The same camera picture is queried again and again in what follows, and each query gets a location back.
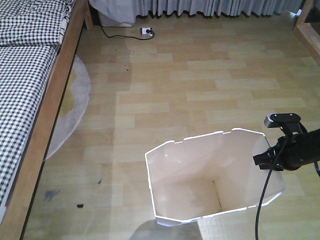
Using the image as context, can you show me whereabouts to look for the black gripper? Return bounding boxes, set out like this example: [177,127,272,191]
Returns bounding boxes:
[253,134,313,171]

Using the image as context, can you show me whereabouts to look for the white plastic trash bin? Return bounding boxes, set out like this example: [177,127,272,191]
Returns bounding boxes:
[145,128,285,227]

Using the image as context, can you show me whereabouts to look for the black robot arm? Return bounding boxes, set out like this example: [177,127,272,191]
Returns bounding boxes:
[253,129,320,171]

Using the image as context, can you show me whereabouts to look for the wooden desk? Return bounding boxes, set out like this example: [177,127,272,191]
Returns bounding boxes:
[293,0,320,63]

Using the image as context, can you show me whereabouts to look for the white floor power outlet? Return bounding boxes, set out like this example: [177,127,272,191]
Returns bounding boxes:
[140,27,155,36]

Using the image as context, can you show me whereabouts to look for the grey round rug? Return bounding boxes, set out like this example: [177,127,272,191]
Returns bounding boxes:
[44,56,91,161]

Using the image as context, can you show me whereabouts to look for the white pleated curtain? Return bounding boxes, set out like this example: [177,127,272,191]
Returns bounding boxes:
[89,0,303,24]

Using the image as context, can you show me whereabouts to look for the black white checkered bedding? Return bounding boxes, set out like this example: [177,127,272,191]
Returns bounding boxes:
[0,0,75,206]

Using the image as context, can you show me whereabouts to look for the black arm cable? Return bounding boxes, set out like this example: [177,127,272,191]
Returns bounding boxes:
[254,138,288,240]

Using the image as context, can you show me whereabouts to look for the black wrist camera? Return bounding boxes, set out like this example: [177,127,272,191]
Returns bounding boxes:
[264,113,301,128]

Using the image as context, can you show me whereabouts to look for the black floor power cord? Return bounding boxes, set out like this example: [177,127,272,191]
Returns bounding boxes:
[100,24,154,40]

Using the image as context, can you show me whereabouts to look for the wooden bed frame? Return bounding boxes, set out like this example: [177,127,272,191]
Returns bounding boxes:
[0,0,93,240]

